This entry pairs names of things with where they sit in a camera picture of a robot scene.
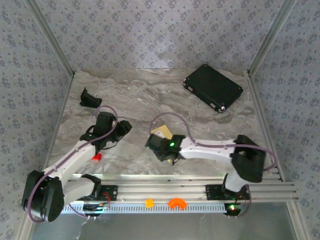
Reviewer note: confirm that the yellow square paper sheet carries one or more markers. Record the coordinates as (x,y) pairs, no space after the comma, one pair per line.
(162,131)

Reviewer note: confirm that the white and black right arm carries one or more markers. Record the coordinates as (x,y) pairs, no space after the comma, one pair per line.
(207,150)

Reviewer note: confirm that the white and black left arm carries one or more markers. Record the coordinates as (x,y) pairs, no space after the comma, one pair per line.
(75,155)

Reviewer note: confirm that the red toy brick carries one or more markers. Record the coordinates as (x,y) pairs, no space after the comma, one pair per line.
(97,157)

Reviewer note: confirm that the black phone stand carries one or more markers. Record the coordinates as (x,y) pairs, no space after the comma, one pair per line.
(90,101)

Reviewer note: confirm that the orange curved plastic piece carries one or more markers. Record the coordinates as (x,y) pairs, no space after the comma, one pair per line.
(177,203)

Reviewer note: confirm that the yellow plastic cube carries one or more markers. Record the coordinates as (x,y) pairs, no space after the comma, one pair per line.
(149,203)

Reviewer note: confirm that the black hard case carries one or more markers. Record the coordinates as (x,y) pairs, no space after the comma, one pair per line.
(212,87)

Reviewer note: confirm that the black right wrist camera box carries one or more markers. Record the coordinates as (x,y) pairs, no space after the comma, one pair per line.
(155,143)

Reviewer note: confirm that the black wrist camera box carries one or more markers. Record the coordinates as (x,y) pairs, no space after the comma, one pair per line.
(155,143)
(105,122)

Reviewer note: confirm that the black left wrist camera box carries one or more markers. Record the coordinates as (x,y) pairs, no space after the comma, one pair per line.
(105,122)

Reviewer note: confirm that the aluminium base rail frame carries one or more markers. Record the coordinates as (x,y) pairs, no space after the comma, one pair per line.
(162,186)

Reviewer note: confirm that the aluminium corner post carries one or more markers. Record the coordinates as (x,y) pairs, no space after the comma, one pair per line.
(50,37)
(270,37)

